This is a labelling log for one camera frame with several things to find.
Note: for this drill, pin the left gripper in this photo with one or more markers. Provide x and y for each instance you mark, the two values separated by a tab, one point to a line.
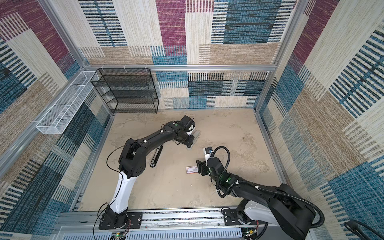
190	141

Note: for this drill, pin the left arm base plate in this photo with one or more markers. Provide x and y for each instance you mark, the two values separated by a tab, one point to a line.
125	220

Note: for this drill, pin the red white staple box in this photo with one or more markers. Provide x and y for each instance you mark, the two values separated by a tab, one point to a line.
192	170

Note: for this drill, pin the black wire shelf rack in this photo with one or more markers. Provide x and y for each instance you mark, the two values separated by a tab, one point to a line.
127	90

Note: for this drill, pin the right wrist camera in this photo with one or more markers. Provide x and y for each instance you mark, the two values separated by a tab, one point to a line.
208	152

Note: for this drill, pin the white wire mesh basket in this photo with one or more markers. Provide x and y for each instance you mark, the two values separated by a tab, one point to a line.
59	116

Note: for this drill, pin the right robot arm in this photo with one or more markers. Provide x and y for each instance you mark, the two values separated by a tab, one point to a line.
292	213

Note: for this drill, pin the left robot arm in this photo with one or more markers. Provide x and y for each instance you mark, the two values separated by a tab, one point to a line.
132	163

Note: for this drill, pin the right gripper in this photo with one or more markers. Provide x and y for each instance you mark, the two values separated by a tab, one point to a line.
202	166

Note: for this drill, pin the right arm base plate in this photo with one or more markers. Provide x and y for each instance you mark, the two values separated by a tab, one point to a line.
231	218

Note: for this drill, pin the black stapler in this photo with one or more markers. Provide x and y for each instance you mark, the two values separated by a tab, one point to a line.
166	152

